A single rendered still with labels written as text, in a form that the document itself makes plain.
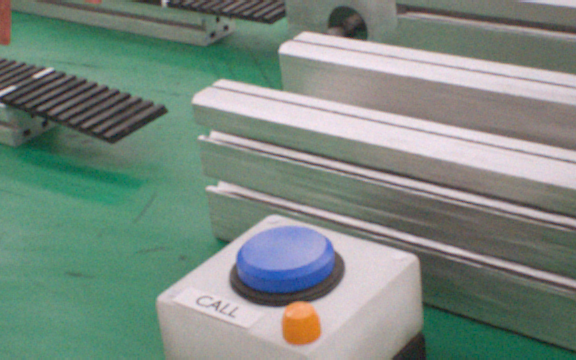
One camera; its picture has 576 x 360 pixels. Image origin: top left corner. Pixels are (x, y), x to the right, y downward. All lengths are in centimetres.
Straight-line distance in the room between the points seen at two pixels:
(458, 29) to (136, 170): 21
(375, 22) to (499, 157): 26
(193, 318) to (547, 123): 20
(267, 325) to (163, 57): 47
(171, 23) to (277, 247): 48
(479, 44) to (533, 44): 4
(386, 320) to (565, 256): 8
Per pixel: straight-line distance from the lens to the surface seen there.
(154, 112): 73
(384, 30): 74
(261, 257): 46
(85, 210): 68
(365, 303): 45
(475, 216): 51
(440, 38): 72
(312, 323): 43
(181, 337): 47
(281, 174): 57
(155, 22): 93
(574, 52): 68
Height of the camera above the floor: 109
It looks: 27 degrees down
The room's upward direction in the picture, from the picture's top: 7 degrees counter-clockwise
